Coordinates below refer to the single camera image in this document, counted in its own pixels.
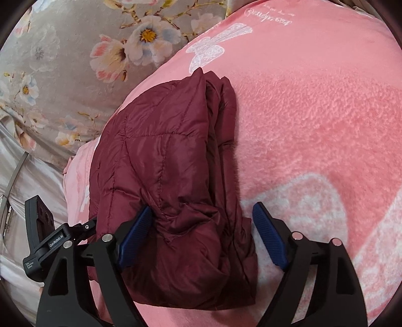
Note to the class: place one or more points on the maroon quilted jacket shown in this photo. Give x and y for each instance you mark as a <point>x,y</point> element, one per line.
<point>163,157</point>

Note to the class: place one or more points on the pink fleece blanket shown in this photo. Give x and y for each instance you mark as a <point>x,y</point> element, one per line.
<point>314,125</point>

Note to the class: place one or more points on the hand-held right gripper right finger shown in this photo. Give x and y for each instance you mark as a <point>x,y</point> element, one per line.
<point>270,235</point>

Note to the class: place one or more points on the pale satin sheet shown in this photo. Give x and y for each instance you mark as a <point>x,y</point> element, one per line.
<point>40,179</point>

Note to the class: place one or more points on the grey floral bedsheet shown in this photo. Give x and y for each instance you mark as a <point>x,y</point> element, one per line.
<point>78,94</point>

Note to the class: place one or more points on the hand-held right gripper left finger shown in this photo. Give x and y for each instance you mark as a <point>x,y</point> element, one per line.
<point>138,235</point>

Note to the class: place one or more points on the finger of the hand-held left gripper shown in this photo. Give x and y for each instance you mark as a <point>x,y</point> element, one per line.
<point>83,229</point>

